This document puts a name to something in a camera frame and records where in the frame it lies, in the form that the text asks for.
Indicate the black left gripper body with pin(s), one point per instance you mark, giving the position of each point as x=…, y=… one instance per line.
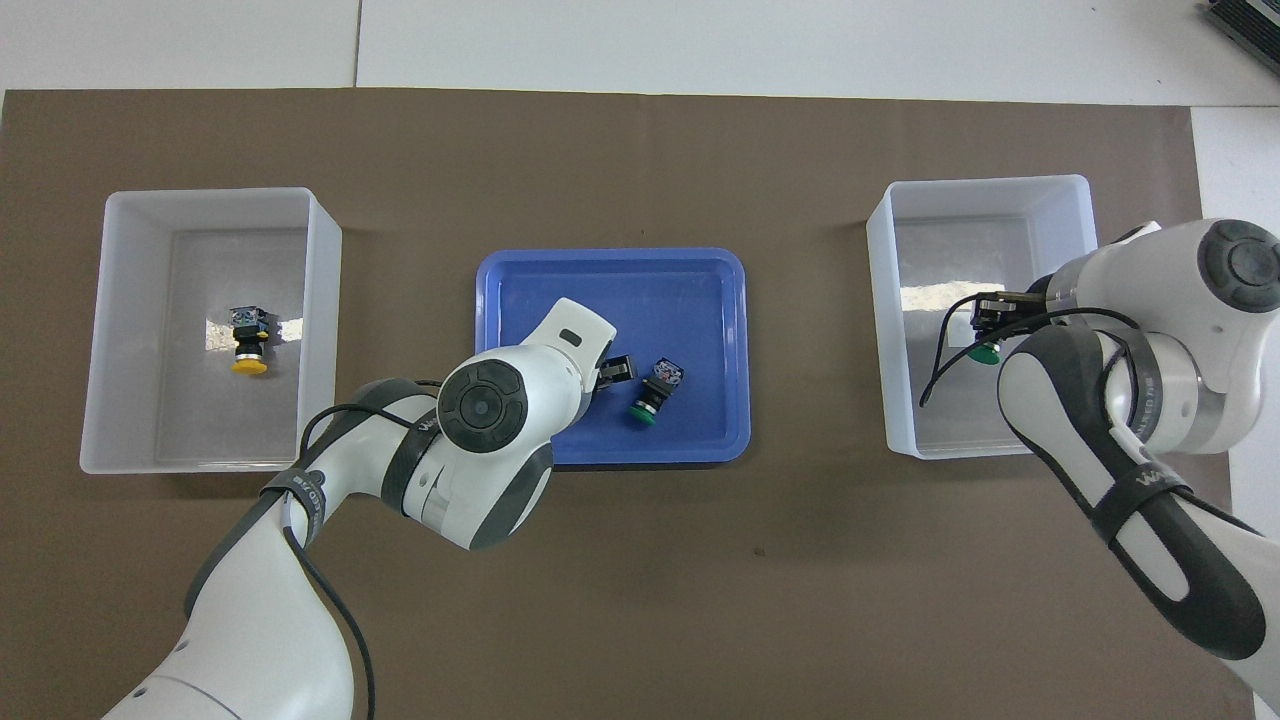
x=602, y=377

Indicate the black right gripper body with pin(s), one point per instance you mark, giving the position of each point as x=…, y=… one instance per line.
x=1028, y=308

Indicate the green push button switch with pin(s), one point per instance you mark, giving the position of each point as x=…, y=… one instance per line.
x=985, y=353
x=660, y=385

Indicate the yellow push button switch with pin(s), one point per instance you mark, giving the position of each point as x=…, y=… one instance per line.
x=248, y=335

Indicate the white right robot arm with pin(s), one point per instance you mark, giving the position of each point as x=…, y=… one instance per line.
x=1150, y=300

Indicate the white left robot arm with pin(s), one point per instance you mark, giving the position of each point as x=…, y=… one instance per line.
x=480, y=410

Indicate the small white box label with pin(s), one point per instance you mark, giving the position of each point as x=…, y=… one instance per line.
x=960, y=335

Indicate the blue plastic tray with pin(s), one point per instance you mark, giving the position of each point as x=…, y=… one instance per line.
x=700, y=300

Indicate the translucent white plastic box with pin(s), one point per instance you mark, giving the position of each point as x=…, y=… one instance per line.
x=900, y=400
x=320, y=300

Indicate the brown paper table mat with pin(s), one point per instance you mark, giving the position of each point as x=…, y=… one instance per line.
x=640, y=600

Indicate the dark grey finned device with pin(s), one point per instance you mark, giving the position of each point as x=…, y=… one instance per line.
x=1245, y=25

